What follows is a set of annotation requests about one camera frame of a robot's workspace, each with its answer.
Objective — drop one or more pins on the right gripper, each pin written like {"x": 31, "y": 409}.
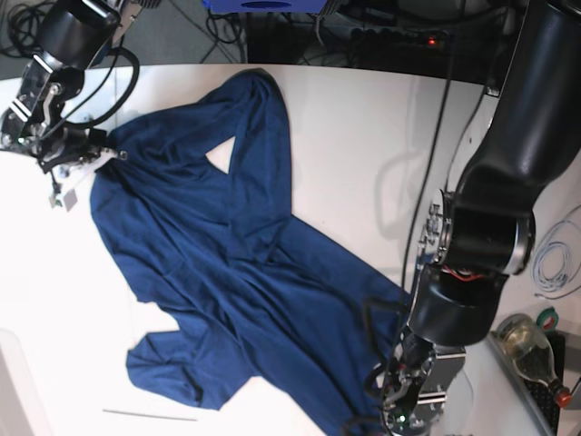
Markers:
{"x": 72, "y": 147}

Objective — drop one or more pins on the dark blue t-shirt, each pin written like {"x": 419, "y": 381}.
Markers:
{"x": 198, "y": 219}

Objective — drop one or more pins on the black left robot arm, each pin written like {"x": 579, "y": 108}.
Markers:
{"x": 478, "y": 235}

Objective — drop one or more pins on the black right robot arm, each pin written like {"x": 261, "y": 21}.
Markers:
{"x": 73, "y": 36}

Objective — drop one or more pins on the blue box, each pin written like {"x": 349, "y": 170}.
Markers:
{"x": 263, "y": 6}

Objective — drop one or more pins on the clear plastic bottle red cap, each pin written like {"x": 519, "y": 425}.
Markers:
{"x": 531, "y": 353}

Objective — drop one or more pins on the green tape roll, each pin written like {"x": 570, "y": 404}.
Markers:
{"x": 548, "y": 319}

